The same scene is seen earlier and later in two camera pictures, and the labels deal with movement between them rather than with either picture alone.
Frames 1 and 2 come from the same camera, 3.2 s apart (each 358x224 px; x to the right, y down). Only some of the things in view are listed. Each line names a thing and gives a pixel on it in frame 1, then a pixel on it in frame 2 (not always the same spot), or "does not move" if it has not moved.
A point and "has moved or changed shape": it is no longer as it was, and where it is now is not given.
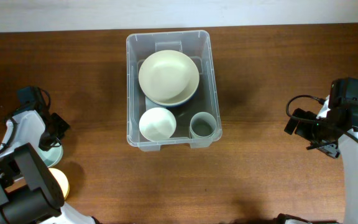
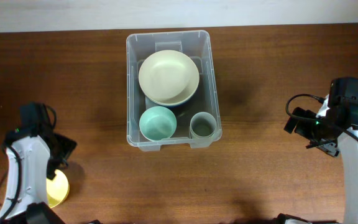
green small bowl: [53, 156] has moved or changed shape
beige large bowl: [169, 77] does not move
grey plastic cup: [202, 126] does not move
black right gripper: [302, 130] does not move
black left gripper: [64, 126] -> [69, 145]
